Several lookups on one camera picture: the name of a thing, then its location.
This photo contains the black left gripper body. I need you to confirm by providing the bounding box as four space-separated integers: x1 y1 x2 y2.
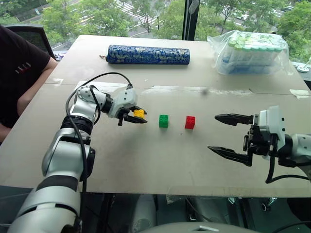
118 108 135 127

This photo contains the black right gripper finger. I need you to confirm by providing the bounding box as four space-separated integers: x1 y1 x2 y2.
207 145 253 167
214 113 255 127

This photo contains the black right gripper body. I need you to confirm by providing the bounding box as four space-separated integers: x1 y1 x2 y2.
242 123 278 157

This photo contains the green toy brick cube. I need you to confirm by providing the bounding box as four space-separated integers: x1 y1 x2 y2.
158 114 170 128

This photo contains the red toy brick cube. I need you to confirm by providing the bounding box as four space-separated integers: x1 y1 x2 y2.
184 116 196 130

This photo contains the blue patterned roll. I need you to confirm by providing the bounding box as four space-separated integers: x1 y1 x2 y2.
106 44 191 66

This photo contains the pale tape strip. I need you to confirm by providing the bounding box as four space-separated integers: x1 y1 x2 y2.
289 89 311 99

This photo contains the clear bag of packages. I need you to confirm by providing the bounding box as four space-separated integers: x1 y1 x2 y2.
207 30 296 76

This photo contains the grey rounded robot torso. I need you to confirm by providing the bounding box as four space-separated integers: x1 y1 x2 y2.
136 221 259 233

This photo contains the white round desk object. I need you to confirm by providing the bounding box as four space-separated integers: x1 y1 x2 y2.
296 57 311 74

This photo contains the person in black t-shirt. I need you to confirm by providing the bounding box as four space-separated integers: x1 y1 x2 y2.
0 24 53 129

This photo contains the black office chair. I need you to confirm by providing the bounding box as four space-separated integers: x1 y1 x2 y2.
4 24 58 61

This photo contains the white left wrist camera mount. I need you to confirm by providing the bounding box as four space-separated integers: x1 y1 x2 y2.
108 88 138 118

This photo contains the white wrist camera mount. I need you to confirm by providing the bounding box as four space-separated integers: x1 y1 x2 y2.
252 105 286 151
108 88 138 118

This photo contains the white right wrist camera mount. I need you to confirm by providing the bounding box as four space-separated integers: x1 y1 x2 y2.
252 105 286 151

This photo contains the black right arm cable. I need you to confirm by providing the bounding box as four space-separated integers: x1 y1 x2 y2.
265 143 311 184

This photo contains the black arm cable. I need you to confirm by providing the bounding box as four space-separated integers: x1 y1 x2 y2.
65 72 133 194
265 143 311 184

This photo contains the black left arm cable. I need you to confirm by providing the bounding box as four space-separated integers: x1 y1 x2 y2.
65 72 133 194

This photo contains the black window frame post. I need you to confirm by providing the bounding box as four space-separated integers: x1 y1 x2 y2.
182 0 207 41

